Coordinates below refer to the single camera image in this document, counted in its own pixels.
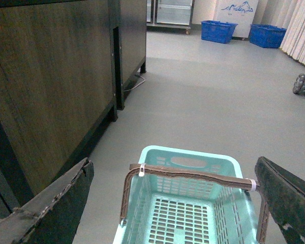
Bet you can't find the blue plastic crate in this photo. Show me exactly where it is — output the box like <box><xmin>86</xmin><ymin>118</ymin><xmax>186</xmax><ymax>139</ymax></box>
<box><xmin>250</xmin><ymin>24</ymin><xmax>287</xmax><ymax>48</ymax></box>
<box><xmin>201</xmin><ymin>20</ymin><xmax>238</xmax><ymax>44</ymax></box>

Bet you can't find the white curtain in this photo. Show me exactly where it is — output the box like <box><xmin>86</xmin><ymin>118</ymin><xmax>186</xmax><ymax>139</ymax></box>
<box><xmin>280</xmin><ymin>1</ymin><xmax>305</xmax><ymax>65</ymax></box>

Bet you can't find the dark wooden cabinet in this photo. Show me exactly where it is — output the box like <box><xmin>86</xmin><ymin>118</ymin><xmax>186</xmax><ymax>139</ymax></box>
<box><xmin>0</xmin><ymin>1</ymin><xmax>147</xmax><ymax>219</ymax></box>

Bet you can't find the grey floor cable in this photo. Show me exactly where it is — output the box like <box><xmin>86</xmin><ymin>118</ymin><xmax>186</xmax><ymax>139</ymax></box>
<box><xmin>123</xmin><ymin>73</ymin><xmax>146</xmax><ymax>92</ymax></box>

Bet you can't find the light teal plastic basket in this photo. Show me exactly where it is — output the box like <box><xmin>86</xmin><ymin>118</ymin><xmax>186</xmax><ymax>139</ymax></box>
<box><xmin>113</xmin><ymin>145</ymin><xmax>269</xmax><ymax>243</ymax></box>

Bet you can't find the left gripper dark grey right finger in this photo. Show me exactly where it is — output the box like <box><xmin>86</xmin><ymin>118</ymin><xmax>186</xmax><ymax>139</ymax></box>
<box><xmin>255</xmin><ymin>156</ymin><xmax>305</xmax><ymax>243</ymax></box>

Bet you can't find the blue plastic crate left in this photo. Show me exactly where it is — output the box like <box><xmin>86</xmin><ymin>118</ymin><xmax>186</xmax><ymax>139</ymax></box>
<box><xmin>201</xmin><ymin>20</ymin><xmax>238</xmax><ymax>44</ymax></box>

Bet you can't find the glass door refrigerator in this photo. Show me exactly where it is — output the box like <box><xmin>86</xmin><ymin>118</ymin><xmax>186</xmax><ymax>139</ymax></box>
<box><xmin>146</xmin><ymin>0</ymin><xmax>195</xmax><ymax>35</ymax></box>

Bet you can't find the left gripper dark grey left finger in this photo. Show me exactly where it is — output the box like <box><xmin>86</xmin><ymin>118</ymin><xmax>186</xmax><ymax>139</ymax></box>
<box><xmin>0</xmin><ymin>158</ymin><xmax>94</xmax><ymax>243</ymax></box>

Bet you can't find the blue plastic crate right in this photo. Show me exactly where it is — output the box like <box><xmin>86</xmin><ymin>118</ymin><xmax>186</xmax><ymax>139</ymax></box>
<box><xmin>250</xmin><ymin>24</ymin><xmax>287</xmax><ymax>48</ymax></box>

